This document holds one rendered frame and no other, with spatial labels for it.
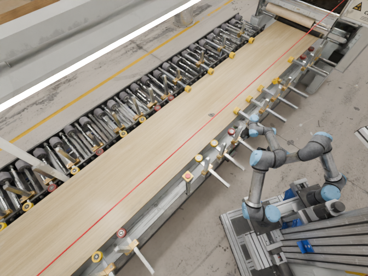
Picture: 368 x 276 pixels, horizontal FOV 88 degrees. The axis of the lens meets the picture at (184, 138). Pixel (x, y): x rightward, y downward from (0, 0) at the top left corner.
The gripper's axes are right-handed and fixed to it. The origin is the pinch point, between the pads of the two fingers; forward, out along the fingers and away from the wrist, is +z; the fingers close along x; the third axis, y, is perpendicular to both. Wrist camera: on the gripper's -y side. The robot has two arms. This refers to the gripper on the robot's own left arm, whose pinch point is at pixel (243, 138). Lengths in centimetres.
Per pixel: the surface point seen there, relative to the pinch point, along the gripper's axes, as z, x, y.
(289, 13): -3, 84, 232
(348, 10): -33, 12, 228
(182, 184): 39, 20, -72
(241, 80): 13, 58, 79
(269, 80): 13, 31, 103
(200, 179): 31, 8, -56
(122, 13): -137, 39, -73
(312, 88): 93, -11, 230
